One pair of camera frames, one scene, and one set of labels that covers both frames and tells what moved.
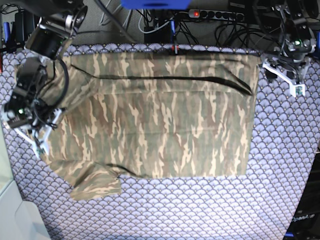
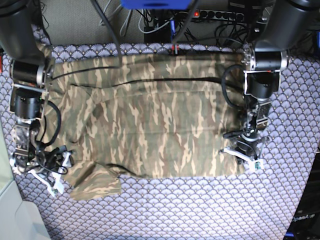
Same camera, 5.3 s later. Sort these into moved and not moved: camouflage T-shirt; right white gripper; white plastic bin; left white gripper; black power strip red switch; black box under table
Moved: right white gripper; left white gripper
Not moved: camouflage T-shirt; black box under table; white plastic bin; black power strip red switch
